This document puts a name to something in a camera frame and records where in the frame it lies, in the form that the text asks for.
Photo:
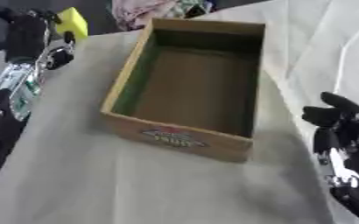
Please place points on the pink patterned cloth bundle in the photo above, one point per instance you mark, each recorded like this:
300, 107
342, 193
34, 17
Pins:
147, 11

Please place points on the yellow block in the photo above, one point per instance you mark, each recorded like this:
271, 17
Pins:
74, 22

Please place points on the tan cardboard box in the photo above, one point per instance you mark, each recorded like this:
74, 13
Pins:
187, 87

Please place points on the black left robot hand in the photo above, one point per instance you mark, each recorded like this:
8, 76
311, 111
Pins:
25, 38

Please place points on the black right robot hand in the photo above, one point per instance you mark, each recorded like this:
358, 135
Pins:
348, 128

